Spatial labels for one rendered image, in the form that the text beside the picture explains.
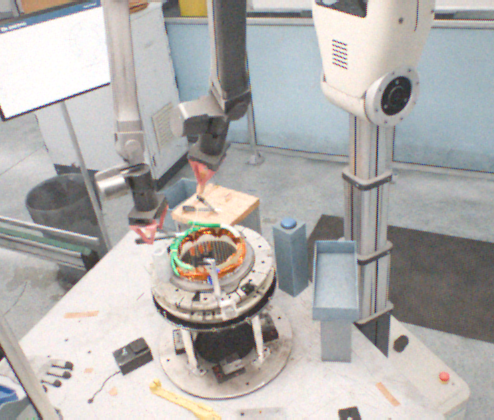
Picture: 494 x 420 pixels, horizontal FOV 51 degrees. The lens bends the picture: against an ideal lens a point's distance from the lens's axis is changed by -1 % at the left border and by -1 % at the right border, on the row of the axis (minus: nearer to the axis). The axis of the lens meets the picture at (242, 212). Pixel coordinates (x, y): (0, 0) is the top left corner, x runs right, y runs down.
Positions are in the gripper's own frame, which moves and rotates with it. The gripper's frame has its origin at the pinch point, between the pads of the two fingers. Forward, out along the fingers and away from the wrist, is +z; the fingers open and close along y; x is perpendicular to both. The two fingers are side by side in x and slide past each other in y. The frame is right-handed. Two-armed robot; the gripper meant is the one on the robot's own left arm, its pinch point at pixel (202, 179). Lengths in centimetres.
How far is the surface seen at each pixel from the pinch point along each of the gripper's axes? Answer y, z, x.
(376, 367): 0, 38, 58
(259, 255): -3.5, 19.2, 18.1
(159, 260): 10.8, 19.3, -3.2
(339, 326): 1, 28, 44
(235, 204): -28.7, 28.0, 4.6
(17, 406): 37, 66, -26
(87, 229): -88, 135, -78
